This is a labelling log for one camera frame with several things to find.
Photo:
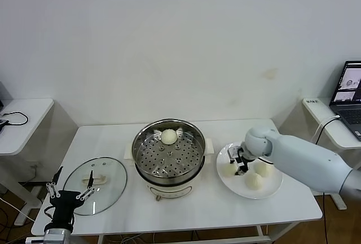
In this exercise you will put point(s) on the white round plate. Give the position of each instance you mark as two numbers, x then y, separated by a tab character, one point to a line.
228	183

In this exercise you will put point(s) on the white side desk with laptop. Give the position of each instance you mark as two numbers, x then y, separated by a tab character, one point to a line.
318	111

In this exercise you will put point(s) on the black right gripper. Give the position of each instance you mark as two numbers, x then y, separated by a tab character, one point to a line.
244	154

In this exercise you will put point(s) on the cream electric cooker pot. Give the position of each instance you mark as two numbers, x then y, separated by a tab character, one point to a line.
169	191

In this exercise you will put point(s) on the black small device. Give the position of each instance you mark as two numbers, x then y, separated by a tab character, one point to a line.
2	125

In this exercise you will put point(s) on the white steamed baozi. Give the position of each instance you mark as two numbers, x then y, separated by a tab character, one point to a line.
227	172
254	182
168	137
263	170

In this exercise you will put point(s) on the grey open laptop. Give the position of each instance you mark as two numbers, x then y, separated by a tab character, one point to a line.
349	114

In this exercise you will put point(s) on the white work table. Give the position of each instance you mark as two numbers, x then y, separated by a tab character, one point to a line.
112	134

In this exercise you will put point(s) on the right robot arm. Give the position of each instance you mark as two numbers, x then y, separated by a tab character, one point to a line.
304	159

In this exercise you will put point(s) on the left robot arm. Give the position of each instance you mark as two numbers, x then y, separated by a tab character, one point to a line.
57	234

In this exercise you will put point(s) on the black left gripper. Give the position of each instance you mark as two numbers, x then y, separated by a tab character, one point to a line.
66	203

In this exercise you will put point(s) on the perforated steel steamer basket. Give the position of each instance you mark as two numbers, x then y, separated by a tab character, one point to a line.
141	142

